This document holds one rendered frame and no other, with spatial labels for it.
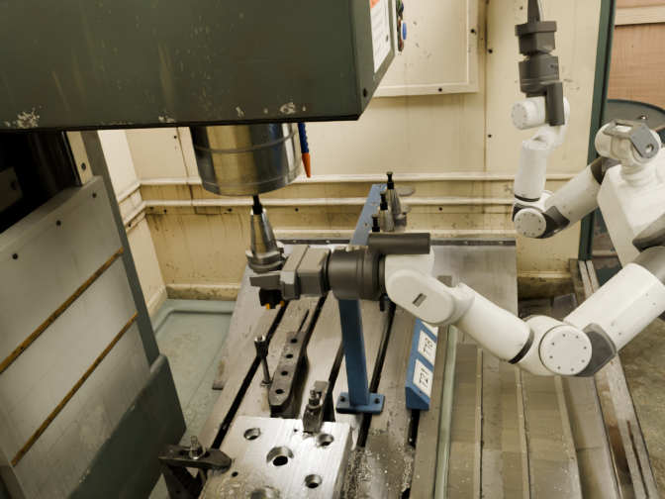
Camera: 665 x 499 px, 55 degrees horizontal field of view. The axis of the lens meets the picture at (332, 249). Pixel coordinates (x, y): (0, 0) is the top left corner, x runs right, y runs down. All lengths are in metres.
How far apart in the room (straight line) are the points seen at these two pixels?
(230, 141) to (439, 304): 0.39
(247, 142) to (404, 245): 0.28
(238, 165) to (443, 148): 1.16
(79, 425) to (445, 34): 1.35
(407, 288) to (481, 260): 1.13
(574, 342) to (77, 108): 0.79
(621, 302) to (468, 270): 1.02
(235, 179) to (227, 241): 1.39
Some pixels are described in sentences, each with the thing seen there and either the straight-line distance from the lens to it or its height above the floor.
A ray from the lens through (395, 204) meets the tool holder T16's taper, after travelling 1.45.
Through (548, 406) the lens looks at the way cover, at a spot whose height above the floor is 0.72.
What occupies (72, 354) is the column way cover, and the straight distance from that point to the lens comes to 1.37.
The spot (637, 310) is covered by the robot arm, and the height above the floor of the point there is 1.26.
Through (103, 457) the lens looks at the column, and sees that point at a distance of 1.55.
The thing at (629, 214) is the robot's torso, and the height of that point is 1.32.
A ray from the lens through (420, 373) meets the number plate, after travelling 1.44.
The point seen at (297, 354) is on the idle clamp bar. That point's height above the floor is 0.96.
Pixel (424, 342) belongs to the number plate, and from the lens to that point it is 1.52.
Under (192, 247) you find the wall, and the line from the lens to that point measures 2.38.
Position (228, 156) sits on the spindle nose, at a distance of 0.92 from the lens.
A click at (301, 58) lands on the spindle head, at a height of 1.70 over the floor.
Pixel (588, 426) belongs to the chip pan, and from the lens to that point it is 1.76.
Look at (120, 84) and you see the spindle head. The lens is 0.90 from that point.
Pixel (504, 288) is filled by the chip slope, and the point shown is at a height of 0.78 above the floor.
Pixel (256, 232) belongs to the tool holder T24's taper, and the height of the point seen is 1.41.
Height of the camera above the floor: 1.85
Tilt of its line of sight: 28 degrees down
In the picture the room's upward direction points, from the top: 7 degrees counter-clockwise
